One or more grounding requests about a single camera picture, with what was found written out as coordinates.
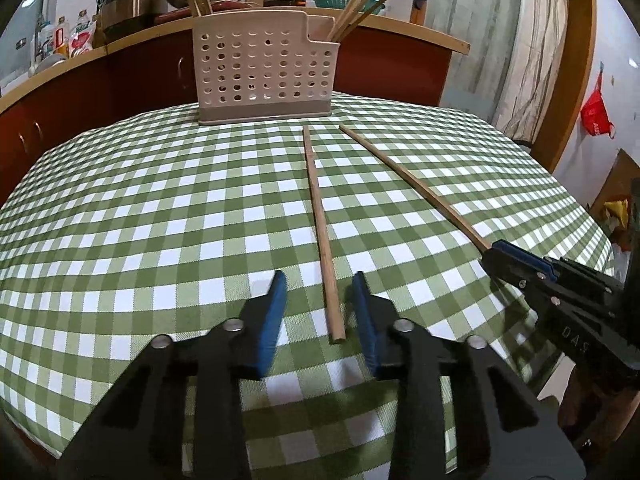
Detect striped beige curtain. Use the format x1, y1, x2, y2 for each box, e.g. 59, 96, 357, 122
500, 0, 571, 141

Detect yellow plastic bag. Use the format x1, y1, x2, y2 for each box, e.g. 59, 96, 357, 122
603, 199, 629, 233

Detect wooden door frame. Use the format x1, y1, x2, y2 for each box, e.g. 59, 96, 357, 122
532, 0, 598, 173

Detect person's right forearm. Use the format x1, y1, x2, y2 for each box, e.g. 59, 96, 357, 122
559, 357, 638, 443

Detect red plastic bag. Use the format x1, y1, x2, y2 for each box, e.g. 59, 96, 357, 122
580, 72, 616, 138

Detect green checked tablecloth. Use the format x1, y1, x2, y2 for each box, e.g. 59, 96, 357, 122
0, 91, 616, 480

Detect cardboard sheet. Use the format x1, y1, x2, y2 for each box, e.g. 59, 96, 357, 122
590, 149, 640, 221

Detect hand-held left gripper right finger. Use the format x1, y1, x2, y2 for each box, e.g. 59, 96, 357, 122
351, 270, 587, 480

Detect red kitchen cabinet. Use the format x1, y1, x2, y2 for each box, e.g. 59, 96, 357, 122
0, 25, 453, 206

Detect red tray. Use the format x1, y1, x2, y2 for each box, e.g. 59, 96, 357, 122
154, 2, 251, 26

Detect round steel pot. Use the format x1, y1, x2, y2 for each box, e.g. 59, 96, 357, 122
97, 0, 168, 43

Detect beige perforated utensil holder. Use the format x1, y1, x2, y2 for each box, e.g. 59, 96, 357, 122
192, 11, 335, 127

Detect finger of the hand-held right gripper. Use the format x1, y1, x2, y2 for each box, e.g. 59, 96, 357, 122
492, 240, 558, 281
482, 250, 566, 316

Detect teal plastic colander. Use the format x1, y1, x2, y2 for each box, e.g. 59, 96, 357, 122
310, 0, 387, 15

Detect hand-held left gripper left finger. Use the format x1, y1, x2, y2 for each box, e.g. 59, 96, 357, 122
55, 270, 289, 480

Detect wooden countertop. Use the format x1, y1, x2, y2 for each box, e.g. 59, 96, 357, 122
0, 7, 471, 113

